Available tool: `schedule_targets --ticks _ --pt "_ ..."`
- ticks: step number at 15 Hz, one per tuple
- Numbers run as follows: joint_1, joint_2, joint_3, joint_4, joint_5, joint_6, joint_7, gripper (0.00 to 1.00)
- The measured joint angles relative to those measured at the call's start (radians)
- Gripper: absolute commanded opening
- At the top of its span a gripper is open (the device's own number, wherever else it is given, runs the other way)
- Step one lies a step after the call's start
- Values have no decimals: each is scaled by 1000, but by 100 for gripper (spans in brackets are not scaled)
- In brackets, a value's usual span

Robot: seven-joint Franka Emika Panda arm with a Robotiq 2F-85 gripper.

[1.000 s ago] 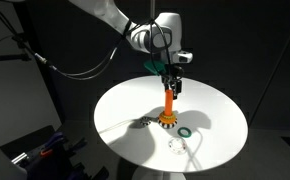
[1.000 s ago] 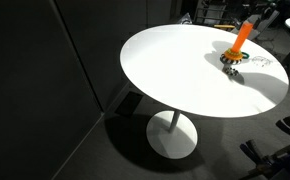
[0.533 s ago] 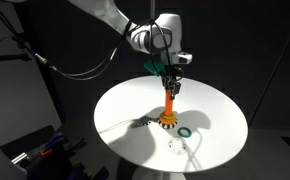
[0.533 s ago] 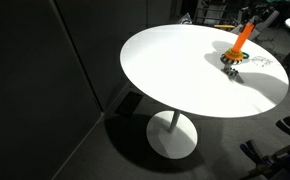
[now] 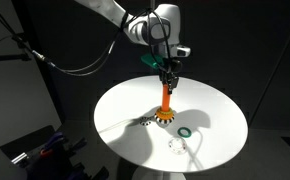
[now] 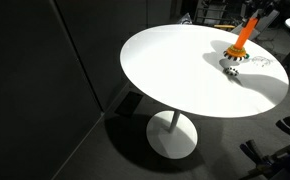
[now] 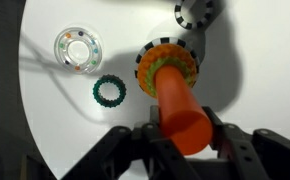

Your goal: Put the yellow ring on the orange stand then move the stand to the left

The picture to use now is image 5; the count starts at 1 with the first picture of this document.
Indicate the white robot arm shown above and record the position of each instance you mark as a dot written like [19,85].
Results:
[141,26]

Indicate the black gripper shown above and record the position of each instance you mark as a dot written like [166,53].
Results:
[173,68]

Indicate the white table pedestal base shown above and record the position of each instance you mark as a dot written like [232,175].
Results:
[158,175]

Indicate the purple clamp body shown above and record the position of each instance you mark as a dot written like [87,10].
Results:
[55,137]

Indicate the black horizontal bar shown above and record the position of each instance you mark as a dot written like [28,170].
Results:
[1,58]

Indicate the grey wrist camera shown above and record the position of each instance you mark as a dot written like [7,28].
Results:
[184,51]

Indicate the black vertical pole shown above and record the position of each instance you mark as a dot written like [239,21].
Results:
[38,76]

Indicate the orange peg stand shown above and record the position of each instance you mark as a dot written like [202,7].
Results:
[165,100]

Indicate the teal camera mount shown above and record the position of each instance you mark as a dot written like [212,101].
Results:
[150,61]

